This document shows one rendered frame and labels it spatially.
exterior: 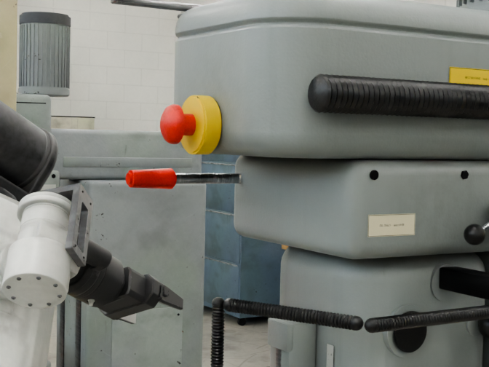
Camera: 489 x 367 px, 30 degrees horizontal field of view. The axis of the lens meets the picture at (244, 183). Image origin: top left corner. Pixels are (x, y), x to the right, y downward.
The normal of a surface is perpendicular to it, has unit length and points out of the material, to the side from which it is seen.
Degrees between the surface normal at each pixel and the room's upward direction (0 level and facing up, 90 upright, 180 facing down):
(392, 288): 90
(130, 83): 90
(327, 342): 90
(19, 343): 57
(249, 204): 90
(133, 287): 70
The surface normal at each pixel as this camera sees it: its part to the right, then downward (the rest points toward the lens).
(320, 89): -0.86, 0.00
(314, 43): 0.23, 0.06
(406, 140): 0.50, 0.22
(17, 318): 0.65, -0.50
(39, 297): 0.01, 0.76
